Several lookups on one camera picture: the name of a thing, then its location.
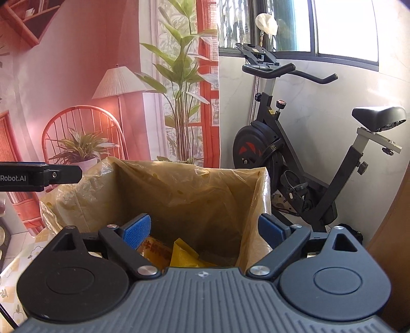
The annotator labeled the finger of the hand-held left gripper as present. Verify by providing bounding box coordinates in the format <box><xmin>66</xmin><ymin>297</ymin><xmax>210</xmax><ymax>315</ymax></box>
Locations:
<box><xmin>44</xmin><ymin>164</ymin><xmax>83</xmax><ymax>185</ymax></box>

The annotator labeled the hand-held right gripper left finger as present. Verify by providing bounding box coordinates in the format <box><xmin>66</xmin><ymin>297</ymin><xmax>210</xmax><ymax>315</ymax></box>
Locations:
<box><xmin>52</xmin><ymin>213</ymin><xmax>161</xmax><ymax>281</ymax></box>

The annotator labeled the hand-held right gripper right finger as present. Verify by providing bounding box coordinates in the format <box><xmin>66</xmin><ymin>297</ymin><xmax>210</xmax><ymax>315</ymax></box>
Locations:
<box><xmin>246</xmin><ymin>213</ymin><xmax>360</xmax><ymax>280</ymax></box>

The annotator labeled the cardboard box with plastic liner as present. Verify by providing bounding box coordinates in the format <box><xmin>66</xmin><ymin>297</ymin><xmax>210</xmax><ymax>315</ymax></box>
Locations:
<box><xmin>39</xmin><ymin>156</ymin><xmax>273</xmax><ymax>276</ymax></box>

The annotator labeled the yellow snack packet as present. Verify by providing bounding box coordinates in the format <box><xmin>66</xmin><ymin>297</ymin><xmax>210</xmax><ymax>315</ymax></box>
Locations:
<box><xmin>169</xmin><ymin>238</ymin><xmax>219</xmax><ymax>269</ymax></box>

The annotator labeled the brown cardboard box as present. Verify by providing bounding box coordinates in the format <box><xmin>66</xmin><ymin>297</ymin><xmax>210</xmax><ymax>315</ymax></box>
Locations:
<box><xmin>72</xmin><ymin>158</ymin><xmax>273</xmax><ymax>276</ymax></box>

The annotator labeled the black exercise bike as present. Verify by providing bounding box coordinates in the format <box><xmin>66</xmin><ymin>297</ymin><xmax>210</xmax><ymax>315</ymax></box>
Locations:
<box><xmin>232</xmin><ymin>41</ymin><xmax>409</xmax><ymax>234</ymax></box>

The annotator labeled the printed room-scene backdrop cloth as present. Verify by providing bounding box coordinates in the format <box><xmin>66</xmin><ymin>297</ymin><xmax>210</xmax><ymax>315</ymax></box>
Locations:
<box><xmin>0</xmin><ymin>0</ymin><xmax>222</xmax><ymax>239</ymax></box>

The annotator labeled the brown wooden board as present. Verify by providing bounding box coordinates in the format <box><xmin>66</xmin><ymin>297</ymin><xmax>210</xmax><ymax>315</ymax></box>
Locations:
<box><xmin>366</xmin><ymin>171</ymin><xmax>410</xmax><ymax>331</ymax></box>

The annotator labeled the white cloth bag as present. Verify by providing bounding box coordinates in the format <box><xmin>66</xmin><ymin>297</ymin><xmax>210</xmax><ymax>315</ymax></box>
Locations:
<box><xmin>255</xmin><ymin>13</ymin><xmax>279</xmax><ymax>37</ymax></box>

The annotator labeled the dark-framed window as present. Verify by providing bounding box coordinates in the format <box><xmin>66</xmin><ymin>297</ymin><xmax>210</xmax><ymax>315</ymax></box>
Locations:
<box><xmin>217</xmin><ymin>0</ymin><xmax>386</xmax><ymax>72</ymax></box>

